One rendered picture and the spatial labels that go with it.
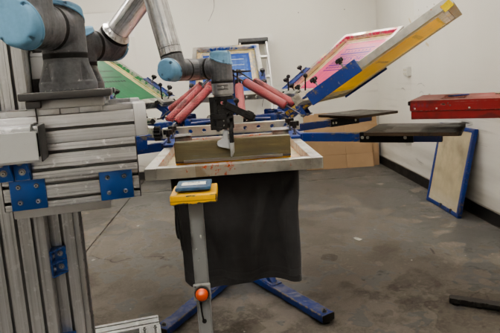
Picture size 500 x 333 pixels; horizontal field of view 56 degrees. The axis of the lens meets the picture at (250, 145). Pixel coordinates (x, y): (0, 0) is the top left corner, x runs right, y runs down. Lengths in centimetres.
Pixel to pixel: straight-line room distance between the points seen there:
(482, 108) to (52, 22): 180
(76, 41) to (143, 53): 500
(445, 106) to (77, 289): 172
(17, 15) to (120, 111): 34
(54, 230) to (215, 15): 495
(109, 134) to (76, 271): 55
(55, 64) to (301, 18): 523
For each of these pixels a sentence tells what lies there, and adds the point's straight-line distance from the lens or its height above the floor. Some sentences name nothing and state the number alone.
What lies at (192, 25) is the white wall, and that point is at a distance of 629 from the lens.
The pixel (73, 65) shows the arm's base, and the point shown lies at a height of 132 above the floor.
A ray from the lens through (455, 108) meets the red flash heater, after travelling 234.
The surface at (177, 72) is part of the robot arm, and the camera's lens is 154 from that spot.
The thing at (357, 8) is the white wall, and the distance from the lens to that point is 652.
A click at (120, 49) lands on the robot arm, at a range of 193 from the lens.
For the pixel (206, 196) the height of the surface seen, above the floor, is 94.
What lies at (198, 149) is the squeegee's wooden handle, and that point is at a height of 102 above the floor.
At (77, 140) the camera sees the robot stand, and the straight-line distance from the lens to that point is 133.
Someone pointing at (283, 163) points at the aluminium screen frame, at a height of 98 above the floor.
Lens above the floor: 126
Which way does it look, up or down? 8 degrees down
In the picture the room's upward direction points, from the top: 4 degrees counter-clockwise
